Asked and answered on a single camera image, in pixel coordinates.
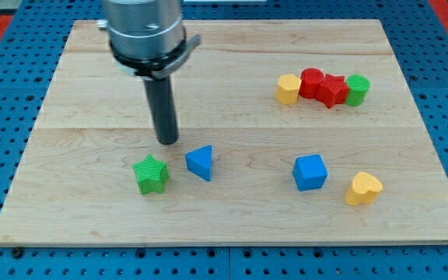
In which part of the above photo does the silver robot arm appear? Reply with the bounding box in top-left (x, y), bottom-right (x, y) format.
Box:
top-left (101, 0), bottom-right (201, 80)

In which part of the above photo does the green star block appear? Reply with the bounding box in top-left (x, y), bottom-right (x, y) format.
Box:
top-left (131, 154), bottom-right (170, 195)

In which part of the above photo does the red star block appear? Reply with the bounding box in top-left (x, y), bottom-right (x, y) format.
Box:
top-left (315, 74), bottom-right (349, 109)

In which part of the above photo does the blue triangle block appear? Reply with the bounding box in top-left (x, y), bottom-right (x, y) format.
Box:
top-left (185, 145), bottom-right (212, 182)

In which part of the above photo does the light wooden board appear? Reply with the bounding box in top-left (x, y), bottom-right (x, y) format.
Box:
top-left (0, 19), bottom-right (448, 247)

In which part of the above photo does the yellow hexagon block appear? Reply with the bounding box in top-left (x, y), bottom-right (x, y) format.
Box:
top-left (275, 74), bottom-right (301, 105)

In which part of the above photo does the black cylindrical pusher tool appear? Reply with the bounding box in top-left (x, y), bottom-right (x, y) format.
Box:
top-left (143, 76), bottom-right (179, 145)

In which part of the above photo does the blue cube block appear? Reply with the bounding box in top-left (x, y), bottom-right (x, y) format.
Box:
top-left (292, 154), bottom-right (328, 191)

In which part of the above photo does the red cylinder block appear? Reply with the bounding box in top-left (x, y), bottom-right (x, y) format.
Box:
top-left (299, 68), bottom-right (324, 99)

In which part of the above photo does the green cylinder block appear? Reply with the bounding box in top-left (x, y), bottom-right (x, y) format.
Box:
top-left (345, 75), bottom-right (370, 107)

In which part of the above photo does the yellow heart block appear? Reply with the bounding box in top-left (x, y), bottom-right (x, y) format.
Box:
top-left (345, 172), bottom-right (383, 206)

